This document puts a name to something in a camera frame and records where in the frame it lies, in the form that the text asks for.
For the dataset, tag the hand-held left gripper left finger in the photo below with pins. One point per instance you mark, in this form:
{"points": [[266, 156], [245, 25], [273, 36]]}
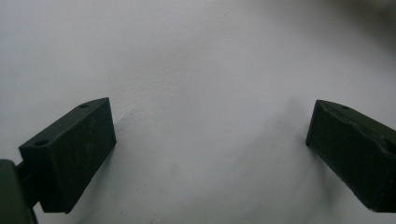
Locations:
{"points": [[74, 155]]}

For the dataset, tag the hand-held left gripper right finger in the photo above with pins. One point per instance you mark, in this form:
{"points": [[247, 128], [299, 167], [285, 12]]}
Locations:
{"points": [[355, 155]]}

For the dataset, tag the grey foam mat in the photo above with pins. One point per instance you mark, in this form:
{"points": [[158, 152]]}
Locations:
{"points": [[199, 62]]}

